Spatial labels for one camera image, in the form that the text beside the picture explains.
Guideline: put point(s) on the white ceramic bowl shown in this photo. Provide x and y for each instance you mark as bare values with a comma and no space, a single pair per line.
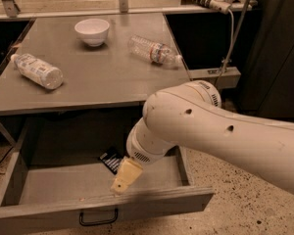
92,32

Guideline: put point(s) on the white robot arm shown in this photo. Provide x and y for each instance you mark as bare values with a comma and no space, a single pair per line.
190,115

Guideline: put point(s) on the clear plastic water bottle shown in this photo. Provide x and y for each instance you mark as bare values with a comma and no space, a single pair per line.
154,52

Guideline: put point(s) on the thin metal pole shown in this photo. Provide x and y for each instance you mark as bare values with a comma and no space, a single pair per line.
233,38

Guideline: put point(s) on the dark blue rxbar wrapper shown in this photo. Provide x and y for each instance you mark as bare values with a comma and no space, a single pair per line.
111,159

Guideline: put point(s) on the white labelled plastic bottle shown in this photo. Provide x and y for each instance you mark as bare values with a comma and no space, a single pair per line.
38,71

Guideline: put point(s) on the metal shelf rail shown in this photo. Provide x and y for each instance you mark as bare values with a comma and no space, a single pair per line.
114,9

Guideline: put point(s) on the grey metal box bracket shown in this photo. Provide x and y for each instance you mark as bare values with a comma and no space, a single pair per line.
228,80

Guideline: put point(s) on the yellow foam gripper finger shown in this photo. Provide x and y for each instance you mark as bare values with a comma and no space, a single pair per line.
128,172

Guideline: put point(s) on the grey open top drawer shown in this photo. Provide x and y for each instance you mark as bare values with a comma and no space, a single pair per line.
54,174

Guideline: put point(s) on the black drawer handle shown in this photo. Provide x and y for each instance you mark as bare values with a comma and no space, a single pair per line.
96,218

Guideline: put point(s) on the grey metal counter cabinet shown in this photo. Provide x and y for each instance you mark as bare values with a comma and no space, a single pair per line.
107,75

